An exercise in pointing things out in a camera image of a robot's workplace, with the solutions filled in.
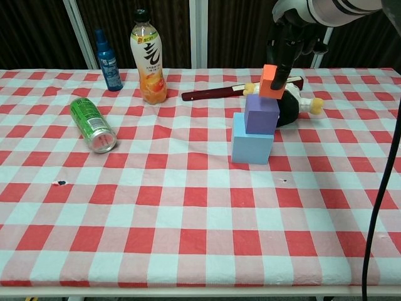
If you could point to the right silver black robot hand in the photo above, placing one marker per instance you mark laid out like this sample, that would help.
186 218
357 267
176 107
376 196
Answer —
286 44

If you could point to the small orange cube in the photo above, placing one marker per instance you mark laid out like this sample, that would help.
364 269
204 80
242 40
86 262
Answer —
266 86

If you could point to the purple cube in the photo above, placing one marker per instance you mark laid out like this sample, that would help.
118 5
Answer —
261 116

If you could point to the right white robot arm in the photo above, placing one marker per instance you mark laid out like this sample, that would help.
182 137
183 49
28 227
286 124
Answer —
338 11

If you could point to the black white plush doll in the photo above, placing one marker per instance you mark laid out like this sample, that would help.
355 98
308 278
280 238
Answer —
289 108

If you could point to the dark red folded fan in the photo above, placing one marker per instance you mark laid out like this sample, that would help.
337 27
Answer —
213 91

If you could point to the light blue cube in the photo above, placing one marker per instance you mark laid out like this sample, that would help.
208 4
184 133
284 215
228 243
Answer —
250 149

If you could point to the orange drink bottle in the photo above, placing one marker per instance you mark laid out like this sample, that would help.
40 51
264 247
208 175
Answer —
150 72

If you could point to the blue spray bottle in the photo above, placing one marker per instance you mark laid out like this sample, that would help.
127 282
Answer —
109 69

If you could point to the green drink can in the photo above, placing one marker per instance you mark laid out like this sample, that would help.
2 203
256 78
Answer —
91 125

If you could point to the red white checkered tablecloth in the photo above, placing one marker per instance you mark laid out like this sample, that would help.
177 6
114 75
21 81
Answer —
141 203

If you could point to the white partition frame bar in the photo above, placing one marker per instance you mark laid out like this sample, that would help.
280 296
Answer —
322 59
81 34
198 31

